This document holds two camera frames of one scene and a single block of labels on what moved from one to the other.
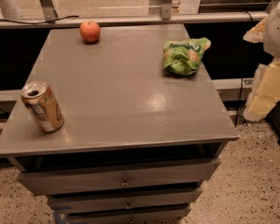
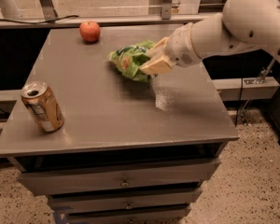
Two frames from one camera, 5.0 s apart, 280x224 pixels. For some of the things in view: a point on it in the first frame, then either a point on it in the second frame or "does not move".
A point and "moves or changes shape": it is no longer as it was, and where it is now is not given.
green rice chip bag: [183, 57] moves or changes shape
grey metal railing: [33, 21] does not move
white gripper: [277, 32] -> [180, 48]
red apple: [90, 32] does not move
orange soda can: [42, 105] does not move
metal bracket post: [47, 3] does not move
